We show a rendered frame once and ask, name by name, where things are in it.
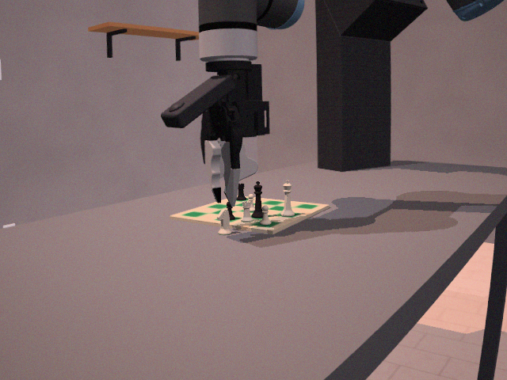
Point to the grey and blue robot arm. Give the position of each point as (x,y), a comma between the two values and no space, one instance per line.
(228,31)

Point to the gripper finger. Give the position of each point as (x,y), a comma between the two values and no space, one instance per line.
(211,150)
(237,166)

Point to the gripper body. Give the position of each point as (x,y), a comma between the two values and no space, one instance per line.
(248,87)

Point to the green and cream chessboard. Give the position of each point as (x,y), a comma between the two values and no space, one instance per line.
(207,215)

